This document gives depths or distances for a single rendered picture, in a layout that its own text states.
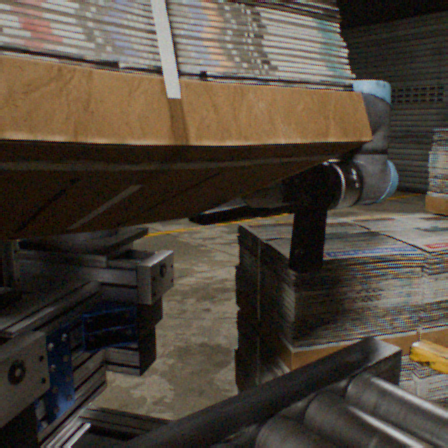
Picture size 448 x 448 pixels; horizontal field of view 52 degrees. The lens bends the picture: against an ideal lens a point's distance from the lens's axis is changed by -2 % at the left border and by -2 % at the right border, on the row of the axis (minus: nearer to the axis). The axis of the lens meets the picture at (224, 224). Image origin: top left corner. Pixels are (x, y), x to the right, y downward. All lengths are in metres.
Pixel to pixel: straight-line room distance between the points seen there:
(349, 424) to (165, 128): 0.32
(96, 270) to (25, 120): 0.86
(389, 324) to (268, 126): 0.74
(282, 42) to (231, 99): 0.09
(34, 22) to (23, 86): 0.04
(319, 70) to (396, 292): 0.66
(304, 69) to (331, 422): 0.32
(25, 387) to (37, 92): 0.53
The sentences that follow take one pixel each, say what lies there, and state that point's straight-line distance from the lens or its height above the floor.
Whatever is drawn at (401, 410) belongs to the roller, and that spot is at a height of 0.79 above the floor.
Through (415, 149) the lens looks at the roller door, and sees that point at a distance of 8.84.
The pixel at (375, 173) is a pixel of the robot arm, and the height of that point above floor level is 1.00.
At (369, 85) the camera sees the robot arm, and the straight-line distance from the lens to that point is 0.75.
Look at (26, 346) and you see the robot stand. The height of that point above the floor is 0.77.
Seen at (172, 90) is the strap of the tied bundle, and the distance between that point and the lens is 0.29.
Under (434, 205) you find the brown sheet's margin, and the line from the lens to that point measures 1.44.
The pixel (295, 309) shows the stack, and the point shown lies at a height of 0.74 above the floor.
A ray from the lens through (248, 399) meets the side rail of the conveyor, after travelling 0.49.
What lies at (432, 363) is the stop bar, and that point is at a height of 0.81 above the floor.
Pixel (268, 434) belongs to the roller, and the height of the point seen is 0.79.
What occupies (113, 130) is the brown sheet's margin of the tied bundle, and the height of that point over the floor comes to 1.06.
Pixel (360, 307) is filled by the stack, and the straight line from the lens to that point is 0.96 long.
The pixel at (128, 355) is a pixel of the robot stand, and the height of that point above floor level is 0.55.
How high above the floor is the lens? 1.06
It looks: 11 degrees down
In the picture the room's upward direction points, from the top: straight up
